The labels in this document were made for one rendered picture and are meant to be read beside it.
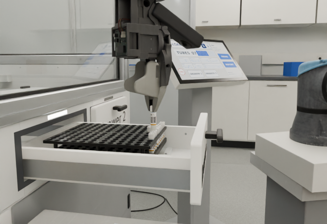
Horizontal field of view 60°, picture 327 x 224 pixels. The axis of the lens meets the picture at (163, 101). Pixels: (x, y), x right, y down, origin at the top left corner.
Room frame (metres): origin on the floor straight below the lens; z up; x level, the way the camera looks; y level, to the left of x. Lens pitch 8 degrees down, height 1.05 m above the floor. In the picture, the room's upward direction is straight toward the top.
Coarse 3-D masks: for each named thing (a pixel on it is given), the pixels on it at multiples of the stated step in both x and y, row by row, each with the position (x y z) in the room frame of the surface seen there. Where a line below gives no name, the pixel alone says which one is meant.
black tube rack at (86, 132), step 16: (80, 128) 0.66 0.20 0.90; (96, 128) 0.67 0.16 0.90; (112, 128) 0.67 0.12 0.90; (128, 128) 0.66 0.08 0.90; (144, 128) 0.67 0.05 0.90; (64, 144) 0.63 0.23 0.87; (80, 144) 0.54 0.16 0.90; (96, 144) 0.53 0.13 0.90; (112, 144) 0.53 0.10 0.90; (128, 144) 0.54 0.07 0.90; (160, 144) 0.63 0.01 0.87
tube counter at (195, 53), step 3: (192, 51) 1.55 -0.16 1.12; (195, 51) 1.57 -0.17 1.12; (198, 51) 1.58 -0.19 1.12; (201, 51) 1.60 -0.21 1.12; (204, 51) 1.61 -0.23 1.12; (207, 51) 1.63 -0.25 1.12; (210, 51) 1.64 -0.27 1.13; (213, 51) 1.66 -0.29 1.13; (192, 54) 1.53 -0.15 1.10; (195, 54) 1.54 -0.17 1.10; (198, 54) 1.56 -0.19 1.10; (201, 54) 1.57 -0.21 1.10; (204, 54) 1.59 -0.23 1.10; (207, 54) 1.60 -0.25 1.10; (210, 54) 1.62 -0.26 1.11; (213, 54) 1.63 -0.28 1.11
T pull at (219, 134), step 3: (219, 129) 0.60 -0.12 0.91; (207, 132) 0.58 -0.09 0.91; (210, 132) 0.58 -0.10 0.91; (213, 132) 0.58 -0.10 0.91; (216, 132) 0.58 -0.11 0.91; (219, 132) 0.57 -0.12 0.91; (207, 135) 0.57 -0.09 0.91; (210, 135) 0.57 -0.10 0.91; (213, 135) 0.57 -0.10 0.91; (216, 135) 0.56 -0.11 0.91; (219, 135) 0.55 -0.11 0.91; (222, 135) 0.56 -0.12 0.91; (207, 138) 0.57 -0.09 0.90; (210, 138) 0.57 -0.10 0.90; (213, 138) 0.57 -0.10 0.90; (216, 138) 0.57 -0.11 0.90; (219, 138) 0.54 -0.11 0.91; (222, 138) 0.54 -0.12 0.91; (219, 141) 0.54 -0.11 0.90; (222, 141) 0.54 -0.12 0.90
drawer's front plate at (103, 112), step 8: (104, 104) 0.87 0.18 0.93; (112, 104) 0.94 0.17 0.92; (120, 104) 1.02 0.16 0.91; (96, 112) 0.81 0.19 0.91; (104, 112) 0.87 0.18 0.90; (112, 112) 0.94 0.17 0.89; (120, 112) 1.01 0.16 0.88; (96, 120) 0.81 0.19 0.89; (104, 120) 0.87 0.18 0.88; (112, 120) 0.94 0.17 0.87; (120, 120) 1.01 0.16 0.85
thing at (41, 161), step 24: (24, 144) 0.55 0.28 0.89; (48, 144) 0.63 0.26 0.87; (168, 144) 0.71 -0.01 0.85; (24, 168) 0.52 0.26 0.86; (48, 168) 0.51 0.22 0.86; (72, 168) 0.50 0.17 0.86; (96, 168) 0.49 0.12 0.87; (120, 168) 0.48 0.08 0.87; (144, 168) 0.47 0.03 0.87; (168, 168) 0.47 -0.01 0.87
